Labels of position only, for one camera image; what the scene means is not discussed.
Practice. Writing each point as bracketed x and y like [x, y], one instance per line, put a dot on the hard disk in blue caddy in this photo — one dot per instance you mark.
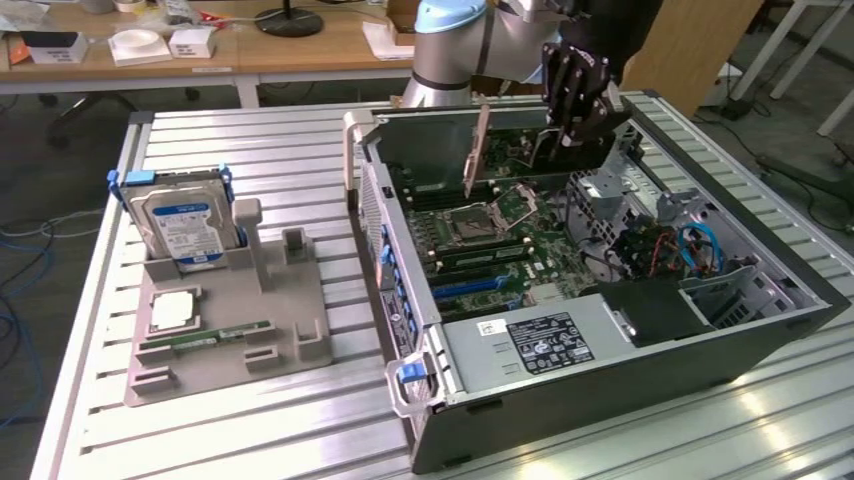
[180, 230]

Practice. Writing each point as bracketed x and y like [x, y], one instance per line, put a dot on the wooden desk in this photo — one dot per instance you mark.
[100, 70]

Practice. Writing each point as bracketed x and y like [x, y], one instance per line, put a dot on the metal drive cage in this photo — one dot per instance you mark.
[607, 210]

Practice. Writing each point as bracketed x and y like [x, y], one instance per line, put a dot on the open black PC case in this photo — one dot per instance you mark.
[601, 390]

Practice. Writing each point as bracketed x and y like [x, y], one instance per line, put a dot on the metal disk bay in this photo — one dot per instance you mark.
[728, 295]

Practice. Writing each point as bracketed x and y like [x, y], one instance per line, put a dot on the small white labelled box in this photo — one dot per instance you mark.
[192, 44]

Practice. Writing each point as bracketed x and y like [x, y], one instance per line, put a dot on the installed black RAM stick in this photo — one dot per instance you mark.
[481, 257]

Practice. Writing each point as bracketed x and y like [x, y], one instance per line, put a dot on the black lamp base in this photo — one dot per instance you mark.
[290, 22]

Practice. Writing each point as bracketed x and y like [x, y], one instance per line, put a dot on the silver CPU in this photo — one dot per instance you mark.
[172, 310]

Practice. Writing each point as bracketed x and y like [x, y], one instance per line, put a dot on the graphics card with metal bracket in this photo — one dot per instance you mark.
[514, 145]

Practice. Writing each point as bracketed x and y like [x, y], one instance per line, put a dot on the black chair base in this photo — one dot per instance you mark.
[74, 117]

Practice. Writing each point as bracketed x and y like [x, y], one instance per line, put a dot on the white round tape dispenser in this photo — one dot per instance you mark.
[139, 47]

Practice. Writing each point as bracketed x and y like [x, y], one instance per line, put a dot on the grey parts rack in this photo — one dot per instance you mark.
[227, 300]

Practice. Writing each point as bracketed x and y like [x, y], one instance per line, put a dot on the green RAM stick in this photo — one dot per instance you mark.
[200, 337]

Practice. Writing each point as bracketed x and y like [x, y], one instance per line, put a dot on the wooden cabinet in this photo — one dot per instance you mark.
[694, 50]

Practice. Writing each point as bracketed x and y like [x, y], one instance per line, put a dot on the grey power supply unit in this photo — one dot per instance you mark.
[534, 340]

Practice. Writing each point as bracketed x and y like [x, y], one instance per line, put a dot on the CPU socket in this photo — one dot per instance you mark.
[473, 222]

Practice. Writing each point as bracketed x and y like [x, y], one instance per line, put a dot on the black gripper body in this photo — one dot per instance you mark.
[614, 30]

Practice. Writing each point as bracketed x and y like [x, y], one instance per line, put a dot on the open cardboard box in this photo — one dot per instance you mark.
[394, 42]

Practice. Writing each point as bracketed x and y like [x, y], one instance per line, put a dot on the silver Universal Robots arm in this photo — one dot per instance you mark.
[447, 50]

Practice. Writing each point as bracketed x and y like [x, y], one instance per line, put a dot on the green motherboard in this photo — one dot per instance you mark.
[561, 270]

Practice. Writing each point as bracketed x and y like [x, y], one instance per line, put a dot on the white labelled box black lid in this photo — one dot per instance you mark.
[56, 50]

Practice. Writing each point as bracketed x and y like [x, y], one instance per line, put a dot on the metal socket cover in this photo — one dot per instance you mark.
[517, 200]

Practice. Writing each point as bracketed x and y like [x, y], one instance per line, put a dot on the white table frame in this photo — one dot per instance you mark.
[788, 50]

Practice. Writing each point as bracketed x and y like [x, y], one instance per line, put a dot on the blue expansion slot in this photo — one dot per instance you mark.
[467, 288]

